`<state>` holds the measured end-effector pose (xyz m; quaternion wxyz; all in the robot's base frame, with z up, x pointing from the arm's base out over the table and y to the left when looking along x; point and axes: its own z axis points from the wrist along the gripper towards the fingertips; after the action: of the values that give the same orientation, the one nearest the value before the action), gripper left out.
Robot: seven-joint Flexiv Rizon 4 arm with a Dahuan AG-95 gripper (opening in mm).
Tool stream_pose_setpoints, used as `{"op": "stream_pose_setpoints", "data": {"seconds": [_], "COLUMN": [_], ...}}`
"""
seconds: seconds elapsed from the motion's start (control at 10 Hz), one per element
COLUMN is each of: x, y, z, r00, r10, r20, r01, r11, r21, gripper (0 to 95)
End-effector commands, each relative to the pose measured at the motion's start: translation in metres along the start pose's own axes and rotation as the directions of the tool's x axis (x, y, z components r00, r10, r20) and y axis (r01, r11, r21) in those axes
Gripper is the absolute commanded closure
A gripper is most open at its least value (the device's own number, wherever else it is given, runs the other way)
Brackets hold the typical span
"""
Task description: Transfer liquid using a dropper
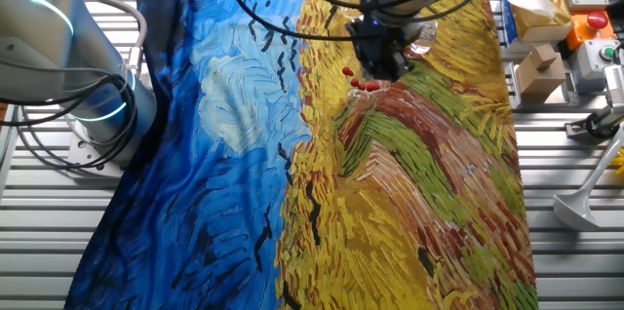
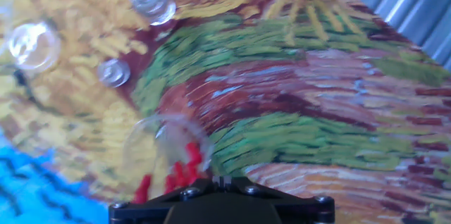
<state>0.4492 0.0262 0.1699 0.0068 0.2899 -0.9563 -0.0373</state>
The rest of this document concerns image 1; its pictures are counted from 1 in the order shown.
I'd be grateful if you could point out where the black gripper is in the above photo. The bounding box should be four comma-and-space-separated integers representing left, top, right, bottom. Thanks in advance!
348, 13, 414, 82

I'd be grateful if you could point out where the clear glass beaker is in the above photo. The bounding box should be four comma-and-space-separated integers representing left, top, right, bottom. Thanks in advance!
340, 63, 392, 114

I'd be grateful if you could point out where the clear glass bottle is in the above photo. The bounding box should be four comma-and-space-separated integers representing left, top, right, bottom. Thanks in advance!
408, 19, 439, 56

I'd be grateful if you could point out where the brown cardboard box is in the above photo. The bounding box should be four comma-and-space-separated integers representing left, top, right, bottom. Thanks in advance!
515, 43, 567, 97

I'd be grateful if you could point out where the yellow blue tissue pack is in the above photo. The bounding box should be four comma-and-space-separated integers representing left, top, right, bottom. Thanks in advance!
500, 0, 574, 52

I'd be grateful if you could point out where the Van Gogh painting tablecloth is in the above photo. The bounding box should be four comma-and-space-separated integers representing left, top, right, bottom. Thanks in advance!
62, 0, 540, 310

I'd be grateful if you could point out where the grey box green button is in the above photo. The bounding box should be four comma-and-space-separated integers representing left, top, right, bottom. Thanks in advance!
569, 39, 621, 81

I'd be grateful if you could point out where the orange box red button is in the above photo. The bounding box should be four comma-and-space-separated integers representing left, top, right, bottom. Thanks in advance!
565, 10, 617, 52

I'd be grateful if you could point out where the black table clamp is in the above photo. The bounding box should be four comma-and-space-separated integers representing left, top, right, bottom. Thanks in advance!
564, 103, 621, 141

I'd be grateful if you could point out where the white plastic ladle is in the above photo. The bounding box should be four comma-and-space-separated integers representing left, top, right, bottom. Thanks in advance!
552, 123, 624, 232

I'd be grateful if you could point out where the grey base conduit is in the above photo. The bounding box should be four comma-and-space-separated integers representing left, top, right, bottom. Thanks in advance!
80, 0, 149, 75

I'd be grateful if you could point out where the yellow plastic piece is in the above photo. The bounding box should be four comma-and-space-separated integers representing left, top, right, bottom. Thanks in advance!
610, 148, 624, 177

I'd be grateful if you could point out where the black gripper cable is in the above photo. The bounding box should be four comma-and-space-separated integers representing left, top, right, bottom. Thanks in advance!
217, 0, 365, 42

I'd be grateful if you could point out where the silver clamp mounted camera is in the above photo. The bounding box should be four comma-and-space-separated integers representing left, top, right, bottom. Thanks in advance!
603, 63, 624, 117

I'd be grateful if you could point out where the black base cable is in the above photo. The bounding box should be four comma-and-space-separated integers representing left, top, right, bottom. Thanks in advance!
0, 58, 141, 173

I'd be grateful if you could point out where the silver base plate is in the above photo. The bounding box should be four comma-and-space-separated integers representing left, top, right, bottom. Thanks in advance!
65, 129, 129, 180

